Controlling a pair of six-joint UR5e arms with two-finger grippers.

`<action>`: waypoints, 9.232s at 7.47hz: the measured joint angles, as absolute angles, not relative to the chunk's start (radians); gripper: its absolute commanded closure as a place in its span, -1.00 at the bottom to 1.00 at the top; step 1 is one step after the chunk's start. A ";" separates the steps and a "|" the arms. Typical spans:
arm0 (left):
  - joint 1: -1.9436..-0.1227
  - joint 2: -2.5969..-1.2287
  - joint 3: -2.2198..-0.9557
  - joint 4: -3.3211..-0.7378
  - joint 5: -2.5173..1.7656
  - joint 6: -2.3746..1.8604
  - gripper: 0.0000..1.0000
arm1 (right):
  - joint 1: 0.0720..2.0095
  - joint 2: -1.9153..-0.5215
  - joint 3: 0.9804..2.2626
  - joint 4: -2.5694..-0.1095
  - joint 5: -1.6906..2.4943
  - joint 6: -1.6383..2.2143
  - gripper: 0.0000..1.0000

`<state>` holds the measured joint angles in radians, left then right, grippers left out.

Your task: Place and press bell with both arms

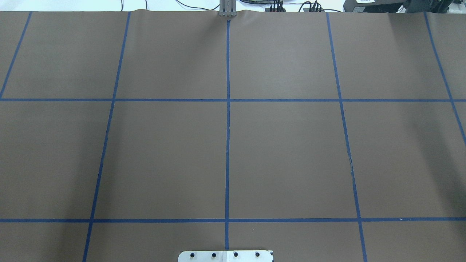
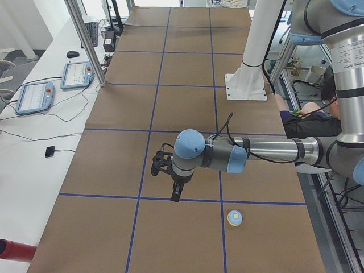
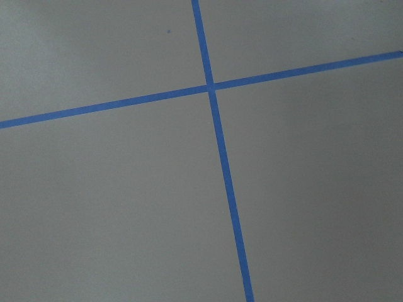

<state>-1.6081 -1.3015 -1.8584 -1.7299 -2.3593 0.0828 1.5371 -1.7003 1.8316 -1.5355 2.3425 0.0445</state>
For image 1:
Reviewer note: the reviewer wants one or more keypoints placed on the black device on table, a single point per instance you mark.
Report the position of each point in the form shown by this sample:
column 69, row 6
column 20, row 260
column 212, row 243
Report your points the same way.
column 406, row 6

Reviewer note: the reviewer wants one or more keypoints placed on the grey aluminium frame post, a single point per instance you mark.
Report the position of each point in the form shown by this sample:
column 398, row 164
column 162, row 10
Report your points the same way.
column 227, row 8

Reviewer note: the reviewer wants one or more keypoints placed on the white camera pole base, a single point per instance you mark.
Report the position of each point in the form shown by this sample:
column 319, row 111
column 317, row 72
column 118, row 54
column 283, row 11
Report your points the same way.
column 226, row 256

